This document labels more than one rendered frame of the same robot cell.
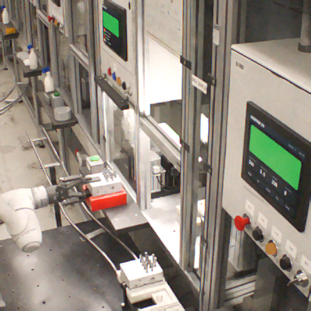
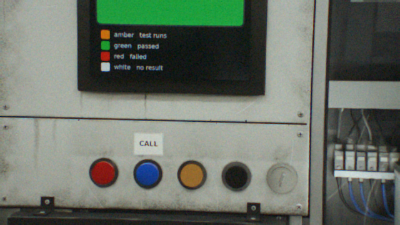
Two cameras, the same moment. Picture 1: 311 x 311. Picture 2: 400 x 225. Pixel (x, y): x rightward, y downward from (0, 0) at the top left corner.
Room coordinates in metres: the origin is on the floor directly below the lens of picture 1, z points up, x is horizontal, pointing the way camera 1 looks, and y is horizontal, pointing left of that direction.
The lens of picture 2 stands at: (1.49, 1.05, 1.59)
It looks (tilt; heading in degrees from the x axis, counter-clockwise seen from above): 5 degrees down; 298
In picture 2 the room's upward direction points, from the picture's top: 1 degrees clockwise
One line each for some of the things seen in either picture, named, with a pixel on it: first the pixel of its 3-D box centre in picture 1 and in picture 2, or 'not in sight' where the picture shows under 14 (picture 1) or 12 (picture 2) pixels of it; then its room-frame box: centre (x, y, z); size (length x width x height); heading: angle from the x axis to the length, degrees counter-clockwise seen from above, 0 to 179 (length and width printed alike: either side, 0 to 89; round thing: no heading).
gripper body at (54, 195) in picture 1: (57, 193); not in sight; (1.83, 0.40, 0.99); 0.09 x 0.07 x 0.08; 113
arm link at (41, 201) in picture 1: (39, 197); not in sight; (1.80, 0.47, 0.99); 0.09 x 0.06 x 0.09; 23
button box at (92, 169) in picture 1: (97, 170); not in sight; (2.06, 0.26, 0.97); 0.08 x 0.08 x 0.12; 23
